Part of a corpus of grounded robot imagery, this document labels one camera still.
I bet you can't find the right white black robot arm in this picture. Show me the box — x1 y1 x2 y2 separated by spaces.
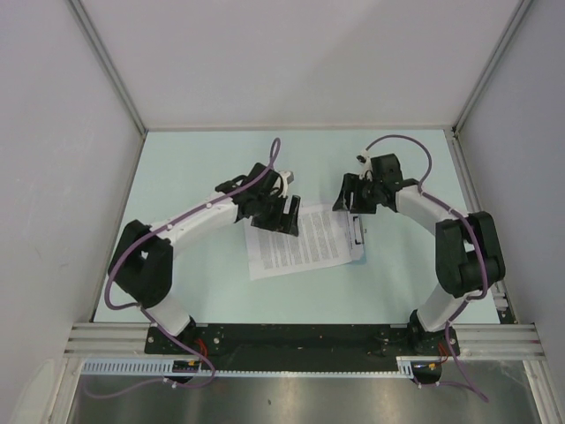
333 150 506 354

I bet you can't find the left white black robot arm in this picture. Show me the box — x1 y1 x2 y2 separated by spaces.
104 163 300 353

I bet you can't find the white paper sheet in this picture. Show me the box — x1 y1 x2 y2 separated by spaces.
245 204 352 280

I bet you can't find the white slotted cable duct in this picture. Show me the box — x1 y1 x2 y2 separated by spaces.
81 359 413 378

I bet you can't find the left aluminium corner post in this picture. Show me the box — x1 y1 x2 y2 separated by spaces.
64 0 148 139

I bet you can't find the right aluminium side rail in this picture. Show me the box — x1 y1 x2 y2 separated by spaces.
445 127 516 323

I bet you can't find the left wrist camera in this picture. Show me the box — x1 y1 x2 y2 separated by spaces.
278 170 294 197

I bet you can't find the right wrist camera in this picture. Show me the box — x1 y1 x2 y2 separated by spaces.
356 150 373 181

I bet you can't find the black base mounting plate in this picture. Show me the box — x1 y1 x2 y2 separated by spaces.
145 323 461 373

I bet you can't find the right aluminium corner post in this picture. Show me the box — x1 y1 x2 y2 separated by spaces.
451 0 537 135

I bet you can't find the light blue clipboard folder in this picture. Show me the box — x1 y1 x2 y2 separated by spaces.
341 212 366 263

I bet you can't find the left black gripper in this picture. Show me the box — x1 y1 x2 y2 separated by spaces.
251 191 298 236

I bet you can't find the aluminium corner post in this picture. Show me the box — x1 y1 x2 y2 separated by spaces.
64 0 148 139
451 0 537 135

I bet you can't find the aluminium front rail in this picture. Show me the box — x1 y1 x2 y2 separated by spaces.
65 322 546 360

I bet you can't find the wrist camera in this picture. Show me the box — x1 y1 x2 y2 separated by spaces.
356 150 373 181
278 170 294 197

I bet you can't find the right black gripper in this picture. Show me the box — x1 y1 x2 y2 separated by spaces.
332 173 382 215

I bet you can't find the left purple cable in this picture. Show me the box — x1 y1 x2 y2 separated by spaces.
83 137 283 401

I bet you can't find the metal clipboard clip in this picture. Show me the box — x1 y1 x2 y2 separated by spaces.
350 215 365 246

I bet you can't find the purple cable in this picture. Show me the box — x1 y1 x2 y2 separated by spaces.
364 134 490 403
83 137 283 401

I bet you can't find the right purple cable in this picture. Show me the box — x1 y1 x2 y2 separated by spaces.
364 134 490 403

